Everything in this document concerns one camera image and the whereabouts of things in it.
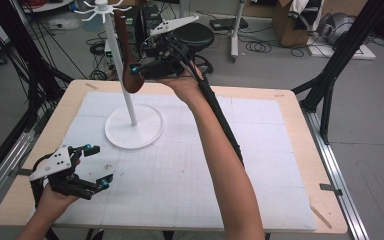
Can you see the grey round appliance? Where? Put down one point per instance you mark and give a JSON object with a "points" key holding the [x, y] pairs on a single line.
{"points": [[338, 28]]}

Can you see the brown wooden spoon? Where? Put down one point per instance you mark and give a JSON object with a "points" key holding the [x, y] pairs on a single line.
{"points": [[126, 43]]}

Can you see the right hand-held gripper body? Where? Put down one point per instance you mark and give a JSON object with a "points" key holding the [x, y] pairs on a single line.
{"points": [[166, 53]]}

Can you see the black computer tower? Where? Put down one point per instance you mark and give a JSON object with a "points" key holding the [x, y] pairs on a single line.
{"points": [[151, 16], [132, 20]]}

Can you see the black flat device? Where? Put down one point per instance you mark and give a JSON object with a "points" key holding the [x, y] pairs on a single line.
{"points": [[226, 24]]}

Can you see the person's left hand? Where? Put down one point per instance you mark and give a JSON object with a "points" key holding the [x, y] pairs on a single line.
{"points": [[56, 203]]}

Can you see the aluminium rail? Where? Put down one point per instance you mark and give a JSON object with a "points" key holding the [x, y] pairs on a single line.
{"points": [[336, 173], [0, 180]]}

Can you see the brown cardboard box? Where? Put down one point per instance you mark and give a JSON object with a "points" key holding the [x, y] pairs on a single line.
{"points": [[285, 28]]}

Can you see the white hook stand rack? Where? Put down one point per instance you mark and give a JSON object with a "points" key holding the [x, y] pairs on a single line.
{"points": [[130, 106]]}

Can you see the beige tape piece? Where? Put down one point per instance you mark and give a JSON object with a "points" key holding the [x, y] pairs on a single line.
{"points": [[92, 86]]}

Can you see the grey tape strip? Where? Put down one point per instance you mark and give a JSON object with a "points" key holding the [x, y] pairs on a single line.
{"points": [[330, 188]]}

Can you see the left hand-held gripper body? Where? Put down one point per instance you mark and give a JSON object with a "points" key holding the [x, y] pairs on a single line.
{"points": [[56, 166]]}

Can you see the person's right hand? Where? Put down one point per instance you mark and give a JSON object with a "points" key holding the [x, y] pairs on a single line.
{"points": [[183, 85]]}

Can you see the black frame struts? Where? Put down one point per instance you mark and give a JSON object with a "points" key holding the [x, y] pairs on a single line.
{"points": [[343, 50]]}

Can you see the white metal stand leg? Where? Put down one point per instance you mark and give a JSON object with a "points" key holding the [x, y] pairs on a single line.
{"points": [[236, 33]]}

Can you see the white flat board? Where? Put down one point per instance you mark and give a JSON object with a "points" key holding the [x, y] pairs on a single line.
{"points": [[353, 54]]}

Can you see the white grid mat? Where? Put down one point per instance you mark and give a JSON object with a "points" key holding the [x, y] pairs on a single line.
{"points": [[160, 190]]}

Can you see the black round stool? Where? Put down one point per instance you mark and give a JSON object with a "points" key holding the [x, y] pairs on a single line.
{"points": [[201, 36]]}

